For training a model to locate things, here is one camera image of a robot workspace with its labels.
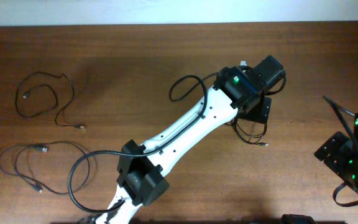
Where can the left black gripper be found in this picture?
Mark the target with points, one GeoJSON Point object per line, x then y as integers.
{"type": "Point", "coordinates": [261, 114]}

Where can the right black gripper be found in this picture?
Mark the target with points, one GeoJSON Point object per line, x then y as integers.
{"type": "Point", "coordinates": [336, 154]}

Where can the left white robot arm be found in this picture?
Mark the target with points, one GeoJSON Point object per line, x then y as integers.
{"type": "Point", "coordinates": [239, 92]}

